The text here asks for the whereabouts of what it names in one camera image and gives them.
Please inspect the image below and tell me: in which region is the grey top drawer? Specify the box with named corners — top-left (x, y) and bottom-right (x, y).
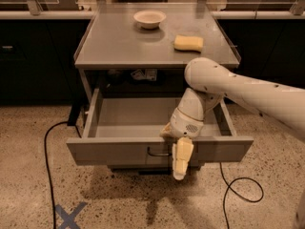
top-left (67, 90), bottom-right (254, 167)

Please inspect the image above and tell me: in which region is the blue tape cross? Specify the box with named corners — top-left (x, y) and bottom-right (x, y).
top-left (55, 202), bottom-right (87, 229)

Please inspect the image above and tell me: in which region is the black cable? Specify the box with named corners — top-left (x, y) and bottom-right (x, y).
top-left (218, 161), bottom-right (265, 229)
top-left (43, 120), bottom-right (82, 229)

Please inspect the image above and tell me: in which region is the black cable left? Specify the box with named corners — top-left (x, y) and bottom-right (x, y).
top-left (43, 120), bottom-right (82, 229)

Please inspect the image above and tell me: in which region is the grey drawer cabinet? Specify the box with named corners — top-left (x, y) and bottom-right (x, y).
top-left (73, 2), bottom-right (241, 176)

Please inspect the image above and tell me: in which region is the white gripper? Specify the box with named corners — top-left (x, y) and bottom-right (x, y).
top-left (159, 88), bottom-right (223, 180)

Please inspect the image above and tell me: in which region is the black cable right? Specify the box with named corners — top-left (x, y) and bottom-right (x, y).
top-left (218, 161), bottom-right (265, 229)

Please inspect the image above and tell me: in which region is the white ceramic bowl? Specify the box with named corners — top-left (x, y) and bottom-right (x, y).
top-left (133, 10), bottom-right (166, 30)

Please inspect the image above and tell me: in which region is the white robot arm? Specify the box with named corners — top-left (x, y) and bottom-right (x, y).
top-left (160, 57), bottom-right (305, 180)

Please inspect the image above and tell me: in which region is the yellow sponge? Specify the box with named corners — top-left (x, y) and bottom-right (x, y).
top-left (173, 35), bottom-right (204, 52)

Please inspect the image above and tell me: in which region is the dark lab counter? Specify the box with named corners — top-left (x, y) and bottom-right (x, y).
top-left (0, 19), bottom-right (305, 105)

